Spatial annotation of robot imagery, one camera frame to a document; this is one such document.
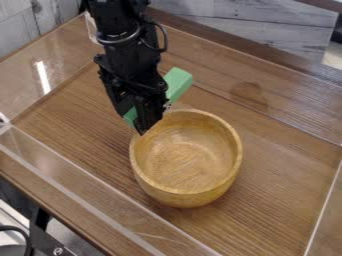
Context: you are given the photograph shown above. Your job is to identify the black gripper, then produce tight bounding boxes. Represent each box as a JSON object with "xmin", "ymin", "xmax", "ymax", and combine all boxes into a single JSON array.
[{"xmin": 93, "ymin": 29, "xmax": 166, "ymax": 135}]

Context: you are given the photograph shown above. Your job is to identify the green rectangular block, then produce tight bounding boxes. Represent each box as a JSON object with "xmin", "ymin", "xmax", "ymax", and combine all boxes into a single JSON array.
[{"xmin": 122, "ymin": 67, "xmax": 192, "ymax": 127}]

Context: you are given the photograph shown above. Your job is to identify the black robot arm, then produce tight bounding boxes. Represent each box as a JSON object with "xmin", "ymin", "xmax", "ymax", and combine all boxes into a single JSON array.
[{"xmin": 85, "ymin": 0, "xmax": 168, "ymax": 135}]

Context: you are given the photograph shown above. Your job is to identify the brown wooden bowl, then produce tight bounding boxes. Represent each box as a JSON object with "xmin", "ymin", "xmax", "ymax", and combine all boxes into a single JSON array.
[{"xmin": 129, "ymin": 109, "xmax": 243, "ymax": 208}]

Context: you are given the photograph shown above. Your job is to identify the clear acrylic tray walls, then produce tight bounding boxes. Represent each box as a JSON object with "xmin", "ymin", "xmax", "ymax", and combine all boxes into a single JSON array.
[{"xmin": 0, "ymin": 14, "xmax": 342, "ymax": 256}]

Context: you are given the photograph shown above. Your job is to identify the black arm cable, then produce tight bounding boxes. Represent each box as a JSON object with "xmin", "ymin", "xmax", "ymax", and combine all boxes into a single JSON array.
[{"xmin": 137, "ymin": 19, "xmax": 169, "ymax": 54}]

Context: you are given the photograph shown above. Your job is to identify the black table leg frame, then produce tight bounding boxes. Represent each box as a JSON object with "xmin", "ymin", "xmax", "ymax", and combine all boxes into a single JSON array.
[{"xmin": 29, "ymin": 208, "xmax": 76, "ymax": 256}]

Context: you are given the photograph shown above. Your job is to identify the black cable on floor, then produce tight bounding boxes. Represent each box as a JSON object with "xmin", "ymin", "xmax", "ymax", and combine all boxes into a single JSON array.
[{"xmin": 0, "ymin": 225, "xmax": 35, "ymax": 256}]

